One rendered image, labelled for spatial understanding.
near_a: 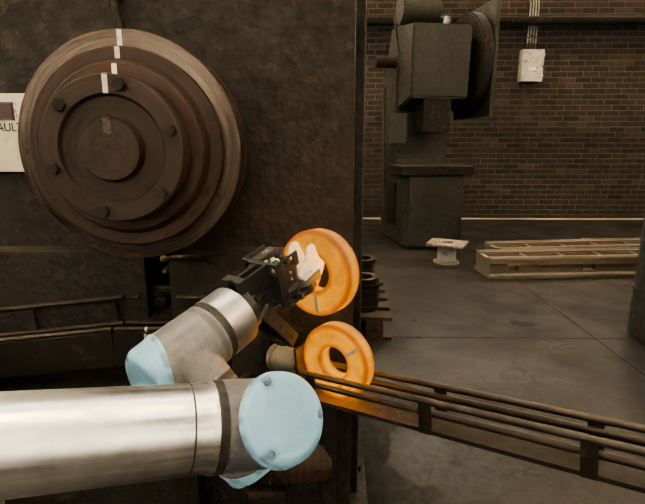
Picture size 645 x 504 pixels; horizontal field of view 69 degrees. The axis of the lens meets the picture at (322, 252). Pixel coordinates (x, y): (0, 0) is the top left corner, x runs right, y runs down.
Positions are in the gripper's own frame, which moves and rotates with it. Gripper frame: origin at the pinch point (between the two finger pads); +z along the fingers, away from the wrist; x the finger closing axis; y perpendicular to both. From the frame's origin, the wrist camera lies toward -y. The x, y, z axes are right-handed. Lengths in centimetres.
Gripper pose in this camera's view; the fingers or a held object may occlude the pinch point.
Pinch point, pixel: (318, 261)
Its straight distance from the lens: 83.9
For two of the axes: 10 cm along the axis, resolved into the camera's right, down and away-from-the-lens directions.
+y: -1.6, -8.8, -4.4
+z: 5.7, -4.5, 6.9
